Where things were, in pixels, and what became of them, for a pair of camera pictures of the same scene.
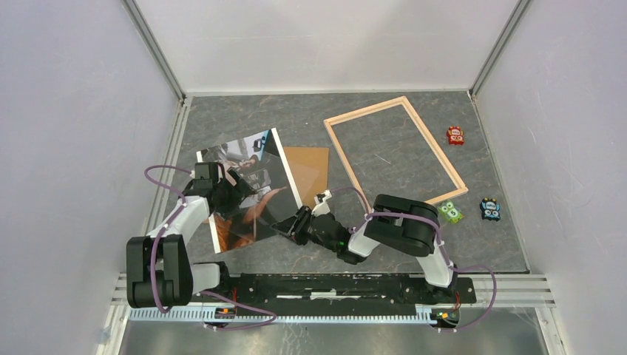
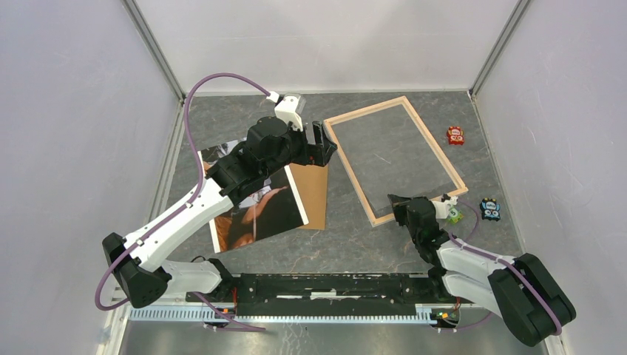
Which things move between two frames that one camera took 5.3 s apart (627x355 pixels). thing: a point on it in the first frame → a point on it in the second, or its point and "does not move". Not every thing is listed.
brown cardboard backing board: [309, 166] does not move
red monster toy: [455, 135] does not move
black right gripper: [293, 226] → [398, 204]
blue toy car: [490, 209] does not move
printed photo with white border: [259, 160] does not move
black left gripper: [239, 191] → [318, 154]
